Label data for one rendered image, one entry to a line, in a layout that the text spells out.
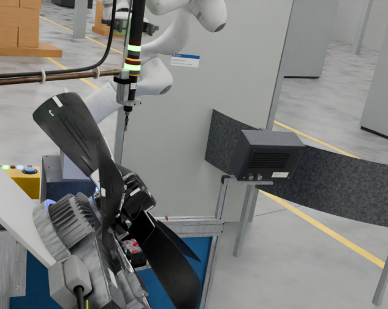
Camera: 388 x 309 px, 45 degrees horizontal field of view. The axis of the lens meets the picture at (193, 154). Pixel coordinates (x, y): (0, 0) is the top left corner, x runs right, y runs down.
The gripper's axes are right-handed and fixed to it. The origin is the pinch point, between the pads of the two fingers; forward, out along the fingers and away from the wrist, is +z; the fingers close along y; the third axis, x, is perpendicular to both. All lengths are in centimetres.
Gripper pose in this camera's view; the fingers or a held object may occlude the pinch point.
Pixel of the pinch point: (135, 27)
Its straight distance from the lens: 132.5
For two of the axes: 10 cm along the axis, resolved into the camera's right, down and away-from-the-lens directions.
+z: 3.2, 3.8, -8.7
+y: -9.4, -0.2, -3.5
